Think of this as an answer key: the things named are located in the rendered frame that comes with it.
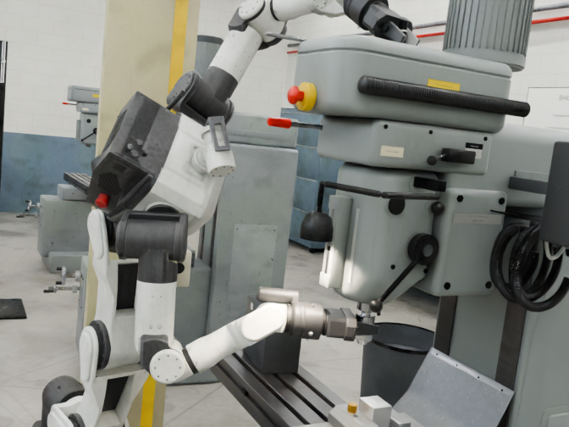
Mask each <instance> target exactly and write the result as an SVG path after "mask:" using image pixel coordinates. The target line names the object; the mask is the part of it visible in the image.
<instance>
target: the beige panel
mask: <svg viewBox="0 0 569 427"><path fill-rule="evenodd" d="M200 3H201V0H106V10H105V22H104V35H103V47H102V71H101V83H100V96H99V108H98V120H97V144H96V156H95V157H97V156H99V155H101V153H102V150H103V148H104V146H105V144H106V142H107V140H108V137H109V135H110V133H111V131H112V129H113V126H114V124H115V122H116V120H117V118H118V116H119V113H120V111H121V109H122V108H123V107H124V105H125V104H126V103H127V102H128V101H129V100H130V99H131V98H132V97H133V95H134V94H135V93H136V92H137V91H139V92H141V93H142V94H144V95H146V96H147V97H149V98H151V99H152V100H153V101H155V102H156V103H159V104H160V105H162V106H164V107H165V108H166V107H167V106H168V104H167V102H166V100H167V96H168V94H169V93H170V92H171V90H172V89H173V88H174V85H175V83H176V82H177V80H178V79H179V78H180V77H181V76H182V75H184V74H185V73H187V72H188V71H191V70H195V61H196V42H197V32H198V23H199V13H200ZM93 254H94V252H93V248H92V244H91V239H90V241H89V253H88V266H87V278H86V302H85V314H84V327H83V329H84V328H85V327H86V326H87V325H89V323H90V322H91V321H92V320H94V318H95V315H96V309H97V291H98V278H97V275H96V272H95V270H94V267H93V265H92V263H93ZM166 385H167V384H161V383H159V382H157V381H155V380H154V379H153V378H152V376H151V375H150V374H149V375H148V378H147V379H146V382H145V383H144V385H143V386H142V388H141V390H140V391H139V393H138V394H137V396H136V397H135V399H134V401H133V402H132V404H131V407H130V410H129V412H128V415H127V419H128V421H129V425H130V427H163V414H164V404H165V395H166Z"/></svg>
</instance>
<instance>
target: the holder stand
mask: <svg viewBox="0 0 569 427"><path fill-rule="evenodd" d="M263 303H265V302H262V301H258V294H257V295H248V298H247V305H246V315H247V314H249V313H251V312H253V311H255V310H257V308H258V307H259V306H260V305H261V304H263ZM271 303H279V304H286V305H290V304H289V303H280V302H271ZM243 349H244V351H245V352H246V354H247V355H248V356H249V358H250V359H251V360H252V362H253V363H254V364H255V365H256V366H257V368H258V369H259V371H260V372H261V373H262V374H276V373H297V372H298V365H299V358H300V350H301V338H291V337H290V336H289V335H288V332H283V333H279V332H274V333H273V334H272V335H269V336H267V337H265V338H264V339H262V340H260V341H258V342H257V343H255V344H253V345H251V346H249V347H246V348H243Z"/></svg>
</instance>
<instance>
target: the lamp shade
mask: <svg viewBox="0 0 569 427"><path fill-rule="evenodd" d="M333 231H334V227H333V223H332V219H331V217H330V216H329V215H327V214H326V213H325V212H323V211H316V210H315V211H311V212H310V213H307V214H306V215H305V217H304V219H303V220H302V222H301V229H300V238H301V239H304V240H308V241H318V242H330V241H332V238H333Z"/></svg>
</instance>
